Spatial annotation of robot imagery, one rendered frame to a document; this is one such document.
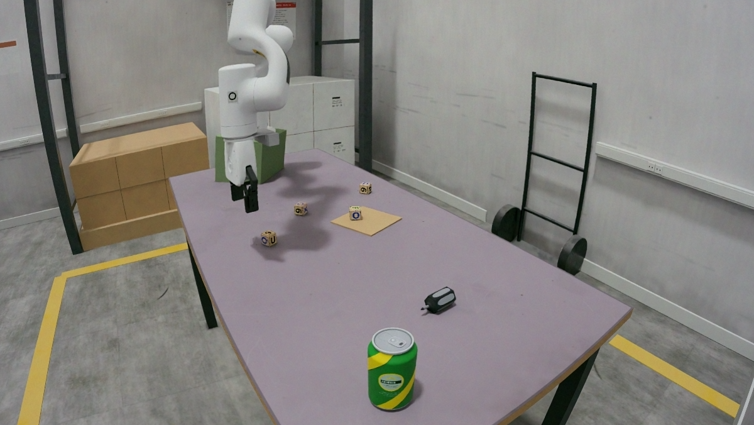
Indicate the tan square mat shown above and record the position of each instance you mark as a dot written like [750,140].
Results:
[371,223]

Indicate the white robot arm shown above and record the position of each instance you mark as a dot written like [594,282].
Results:
[247,90]

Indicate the green drink can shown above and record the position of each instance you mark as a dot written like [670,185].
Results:
[392,358]

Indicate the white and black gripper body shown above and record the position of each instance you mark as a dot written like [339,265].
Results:
[238,154]

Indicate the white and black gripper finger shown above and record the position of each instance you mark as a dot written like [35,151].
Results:
[251,194]
[237,192]

